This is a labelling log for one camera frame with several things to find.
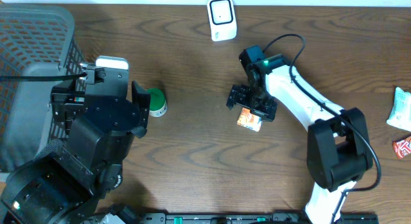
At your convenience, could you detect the green lid jar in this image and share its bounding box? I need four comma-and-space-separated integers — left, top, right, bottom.
148, 88, 168, 117

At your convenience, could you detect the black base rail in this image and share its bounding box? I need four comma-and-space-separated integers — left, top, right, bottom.
83, 212, 380, 224

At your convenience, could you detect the left black camera cable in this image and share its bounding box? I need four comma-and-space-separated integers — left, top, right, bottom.
0, 72, 87, 83

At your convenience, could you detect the grey plastic shopping basket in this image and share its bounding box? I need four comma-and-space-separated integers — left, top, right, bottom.
1, 4, 84, 177

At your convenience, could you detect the small orange tissue pack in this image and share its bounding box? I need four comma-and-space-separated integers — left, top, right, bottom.
237, 108, 262, 132

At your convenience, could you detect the light blue wipes packet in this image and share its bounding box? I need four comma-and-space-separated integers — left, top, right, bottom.
386, 87, 410, 131

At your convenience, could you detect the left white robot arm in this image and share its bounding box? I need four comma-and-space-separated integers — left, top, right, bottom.
1, 64, 150, 223

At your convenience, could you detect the orange Top chocolate bar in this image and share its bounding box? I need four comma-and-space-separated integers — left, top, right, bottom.
392, 137, 411, 159

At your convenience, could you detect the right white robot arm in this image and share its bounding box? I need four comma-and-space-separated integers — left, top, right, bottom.
227, 50, 375, 223

